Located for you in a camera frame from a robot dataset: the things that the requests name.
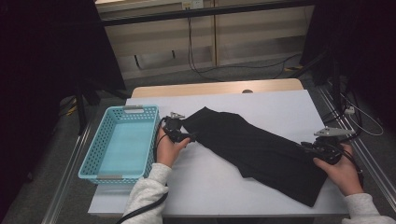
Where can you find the white plug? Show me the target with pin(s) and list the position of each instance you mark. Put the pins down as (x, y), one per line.
(350, 110)

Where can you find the white wall outlet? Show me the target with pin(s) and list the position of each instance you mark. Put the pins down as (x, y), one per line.
(193, 3)

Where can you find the light blue plastic basket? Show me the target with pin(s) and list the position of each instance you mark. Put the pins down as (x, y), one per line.
(124, 146)

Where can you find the black tripod stand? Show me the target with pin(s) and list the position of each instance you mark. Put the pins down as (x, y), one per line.
(81, 109)

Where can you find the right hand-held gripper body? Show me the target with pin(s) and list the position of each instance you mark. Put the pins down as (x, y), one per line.
(327, 146)

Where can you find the person's left hand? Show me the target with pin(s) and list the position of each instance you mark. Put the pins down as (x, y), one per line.
(169, 152)

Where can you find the metal floor rail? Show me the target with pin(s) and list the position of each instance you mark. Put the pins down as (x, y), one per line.
(67, 177)
(358, 146)

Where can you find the narrow black curtain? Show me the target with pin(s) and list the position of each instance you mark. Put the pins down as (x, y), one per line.
(358, 46)

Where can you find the black shorts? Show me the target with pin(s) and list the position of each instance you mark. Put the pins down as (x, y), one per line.
(249, 146)

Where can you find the black horizontal bar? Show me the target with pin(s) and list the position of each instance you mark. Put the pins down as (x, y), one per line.
(202, 12)

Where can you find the round table grommet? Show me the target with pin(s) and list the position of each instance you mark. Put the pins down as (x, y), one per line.
(247, 91)

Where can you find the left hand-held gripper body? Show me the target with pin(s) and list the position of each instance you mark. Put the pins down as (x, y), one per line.
(174, 126)

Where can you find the wooden table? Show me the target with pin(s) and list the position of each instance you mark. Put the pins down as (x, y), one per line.
(202, 88)

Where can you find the person's right hand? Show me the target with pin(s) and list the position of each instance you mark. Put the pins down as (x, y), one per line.
(345, 174)

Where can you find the large black curtain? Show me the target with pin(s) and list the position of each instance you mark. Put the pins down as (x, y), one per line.
(37, 62)

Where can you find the white table cover sheet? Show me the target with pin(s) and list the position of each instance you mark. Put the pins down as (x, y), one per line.
(249, 102)

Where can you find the black upright stand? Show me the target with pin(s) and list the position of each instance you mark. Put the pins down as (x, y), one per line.
(335, 87)

